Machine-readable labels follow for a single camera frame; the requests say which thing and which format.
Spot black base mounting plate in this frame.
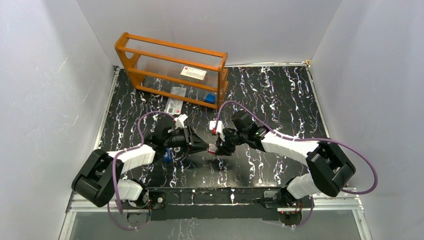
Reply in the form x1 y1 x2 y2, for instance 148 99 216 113
117 187 314 223

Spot blue stapler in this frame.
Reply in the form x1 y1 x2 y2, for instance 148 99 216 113
163 148 173 162

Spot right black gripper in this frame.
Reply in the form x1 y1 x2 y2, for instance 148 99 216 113
214 128 247 157

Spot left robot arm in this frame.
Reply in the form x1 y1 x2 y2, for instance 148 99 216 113
71 114 209 208

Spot small blue cube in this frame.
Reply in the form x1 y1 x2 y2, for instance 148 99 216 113
204 93 216 104

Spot orange wooden shelf rack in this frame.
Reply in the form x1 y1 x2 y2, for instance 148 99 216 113
114 32 229 109

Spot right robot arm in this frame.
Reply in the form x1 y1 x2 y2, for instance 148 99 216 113
208 110 356 208

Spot red white staple box sleeve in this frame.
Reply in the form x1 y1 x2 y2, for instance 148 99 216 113
207 143 221 156

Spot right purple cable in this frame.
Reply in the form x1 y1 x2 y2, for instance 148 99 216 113
215 100 379 229

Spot white staple box on shelf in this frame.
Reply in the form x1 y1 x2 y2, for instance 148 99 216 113
180 66 207 83

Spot aluminium frame rail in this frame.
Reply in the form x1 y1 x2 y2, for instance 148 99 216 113
66 188 365 213

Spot clear plastic label packet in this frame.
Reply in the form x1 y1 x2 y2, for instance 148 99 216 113
165 86 187 115

